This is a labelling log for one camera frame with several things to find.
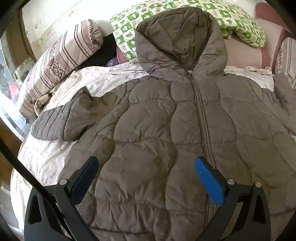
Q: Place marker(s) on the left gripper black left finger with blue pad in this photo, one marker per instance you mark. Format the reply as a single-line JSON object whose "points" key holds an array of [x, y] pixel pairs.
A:
{"points": [[52, 215]]}

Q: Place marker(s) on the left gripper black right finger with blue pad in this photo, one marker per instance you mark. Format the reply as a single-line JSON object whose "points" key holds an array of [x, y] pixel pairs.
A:
{"points": [[253, 222]]}

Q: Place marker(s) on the brown quilted hooded jacket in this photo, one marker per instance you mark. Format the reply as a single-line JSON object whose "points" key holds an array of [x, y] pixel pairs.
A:
{"points": [[147, 133]]}

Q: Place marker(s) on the white floral bed quilt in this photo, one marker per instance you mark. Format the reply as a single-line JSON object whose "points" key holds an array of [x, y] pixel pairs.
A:
{"points": [[45, 159]]}

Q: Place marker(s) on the stained glass window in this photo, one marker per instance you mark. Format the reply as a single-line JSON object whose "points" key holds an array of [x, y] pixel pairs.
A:
{"points": [[12, 77]]}

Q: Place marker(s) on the striped pillow at right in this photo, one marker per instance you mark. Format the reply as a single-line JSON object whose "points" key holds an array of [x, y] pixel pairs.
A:
{"points": [[286, 60]]}

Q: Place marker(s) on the striped pink floral pillow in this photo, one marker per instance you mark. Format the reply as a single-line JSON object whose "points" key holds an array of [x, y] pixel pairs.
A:
{"points": [[73, 48]]}

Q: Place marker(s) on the black garment behind pillows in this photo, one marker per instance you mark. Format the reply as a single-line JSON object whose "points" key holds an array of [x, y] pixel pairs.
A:
{"points": [[106, 56]]}

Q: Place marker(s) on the green white patterned pillow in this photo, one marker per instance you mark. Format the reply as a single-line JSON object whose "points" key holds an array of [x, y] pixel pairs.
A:
{"points": [[230, 18]]}

